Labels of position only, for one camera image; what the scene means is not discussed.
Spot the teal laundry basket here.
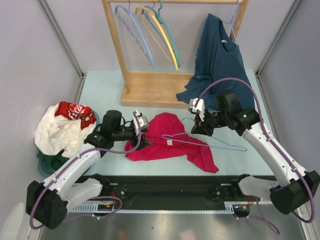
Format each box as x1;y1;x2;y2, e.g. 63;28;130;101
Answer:
37;111;102;180

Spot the purple cable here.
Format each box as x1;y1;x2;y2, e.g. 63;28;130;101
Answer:
197;77;315;236
29;111;145;230

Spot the light blue notched hanger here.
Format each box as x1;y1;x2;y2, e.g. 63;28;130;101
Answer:
114;5;156;70

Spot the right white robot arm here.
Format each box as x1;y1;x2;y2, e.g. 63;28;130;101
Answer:
188;90;320;215

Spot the teal hanger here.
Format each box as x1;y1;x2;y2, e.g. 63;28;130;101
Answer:
141;1;181;70

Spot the green garment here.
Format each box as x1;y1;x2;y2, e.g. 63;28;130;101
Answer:
37;150;69;170

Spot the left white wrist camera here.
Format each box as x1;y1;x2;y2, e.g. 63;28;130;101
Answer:
133;110;149;136

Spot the white slotted cable duct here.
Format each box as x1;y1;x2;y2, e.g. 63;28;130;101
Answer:
70;201;235;215

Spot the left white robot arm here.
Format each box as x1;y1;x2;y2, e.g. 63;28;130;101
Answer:
25;110;151;230

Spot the white and red shirt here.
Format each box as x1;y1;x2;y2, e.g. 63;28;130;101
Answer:
34;101;97;158

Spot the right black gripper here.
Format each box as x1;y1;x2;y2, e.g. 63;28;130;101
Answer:
191;107;229;137

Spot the dark blue t shirt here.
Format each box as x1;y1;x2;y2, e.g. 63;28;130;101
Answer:
176;13;255;111

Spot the light blue wire hanger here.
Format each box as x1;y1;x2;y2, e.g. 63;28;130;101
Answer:
222;0;242;46

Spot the thin blue hanger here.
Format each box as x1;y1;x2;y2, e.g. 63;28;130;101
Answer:
161;117;248;153

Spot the yellow hanger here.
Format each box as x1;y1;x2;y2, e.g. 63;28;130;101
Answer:
135;5;181;70

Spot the pink t shirt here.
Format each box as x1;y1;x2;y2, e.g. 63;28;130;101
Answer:
125;112;219;173

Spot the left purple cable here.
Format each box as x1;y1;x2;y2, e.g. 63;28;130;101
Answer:
29;111;145;230

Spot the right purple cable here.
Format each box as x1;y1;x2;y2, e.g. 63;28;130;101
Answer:
197;77;315;236

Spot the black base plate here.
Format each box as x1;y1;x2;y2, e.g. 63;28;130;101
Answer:
72;174;277;211

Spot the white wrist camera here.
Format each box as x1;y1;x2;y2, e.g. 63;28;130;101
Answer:
133;110;149;136
188;98;205;122

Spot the wooden clothes rack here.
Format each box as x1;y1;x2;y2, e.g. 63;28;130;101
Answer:
102;0;249;109

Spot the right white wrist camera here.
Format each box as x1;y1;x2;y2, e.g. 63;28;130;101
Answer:
188;98;205;122

